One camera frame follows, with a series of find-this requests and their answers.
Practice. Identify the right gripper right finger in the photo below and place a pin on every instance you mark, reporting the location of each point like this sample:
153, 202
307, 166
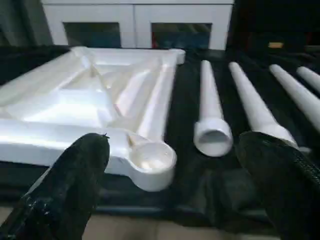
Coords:
287, 195

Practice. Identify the black table mat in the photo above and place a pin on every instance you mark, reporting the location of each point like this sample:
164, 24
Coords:
185, 100

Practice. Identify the grey pleated curtain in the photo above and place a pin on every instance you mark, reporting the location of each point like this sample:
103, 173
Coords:
22, 22

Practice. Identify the white plastic table leg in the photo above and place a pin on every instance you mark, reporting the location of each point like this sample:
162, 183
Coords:
210, 100
292, 90
252, 100
310, 76

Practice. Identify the small yellow label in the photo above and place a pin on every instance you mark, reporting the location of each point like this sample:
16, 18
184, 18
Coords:
276, 45

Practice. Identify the white sideboard cabinet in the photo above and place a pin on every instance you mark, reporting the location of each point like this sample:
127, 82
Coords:
135, 25

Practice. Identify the white plastic table top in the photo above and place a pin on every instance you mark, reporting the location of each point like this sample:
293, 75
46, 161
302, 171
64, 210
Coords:
75, 105

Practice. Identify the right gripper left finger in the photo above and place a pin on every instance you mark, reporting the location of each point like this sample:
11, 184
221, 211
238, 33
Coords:
62, 195

